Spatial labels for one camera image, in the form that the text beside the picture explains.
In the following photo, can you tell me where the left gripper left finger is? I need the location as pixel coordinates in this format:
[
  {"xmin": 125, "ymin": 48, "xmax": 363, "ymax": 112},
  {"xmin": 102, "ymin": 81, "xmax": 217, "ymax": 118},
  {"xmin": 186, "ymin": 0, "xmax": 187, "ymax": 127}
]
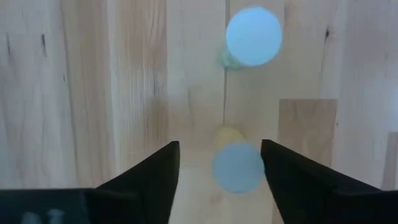
[{"xmin": 82, "ymin": 140, "xmax": 181, "ymax": 224}]

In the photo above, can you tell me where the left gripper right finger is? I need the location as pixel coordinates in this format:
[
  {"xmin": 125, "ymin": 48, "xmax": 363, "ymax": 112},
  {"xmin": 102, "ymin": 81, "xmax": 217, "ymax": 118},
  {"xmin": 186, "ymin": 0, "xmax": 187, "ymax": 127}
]
[{"xmin": 260, "ymin": 139, "xmax": 398, "ymax": 224}]

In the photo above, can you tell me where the pale yellow pill bottle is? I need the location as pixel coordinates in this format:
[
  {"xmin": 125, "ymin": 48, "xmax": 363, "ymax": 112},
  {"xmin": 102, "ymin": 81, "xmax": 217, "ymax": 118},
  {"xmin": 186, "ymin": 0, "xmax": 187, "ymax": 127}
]
[{"xmin": 212, "ymin": 124, "xmax": 266, "ymax": 195}]

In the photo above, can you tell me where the teal pill bottle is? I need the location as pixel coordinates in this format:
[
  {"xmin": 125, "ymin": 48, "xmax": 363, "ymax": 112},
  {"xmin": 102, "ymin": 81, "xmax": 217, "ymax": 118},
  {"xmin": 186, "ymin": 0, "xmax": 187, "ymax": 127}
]
[{"xmin": 218, "ymin": 6, "xmax": 284, "ymax": 72}]

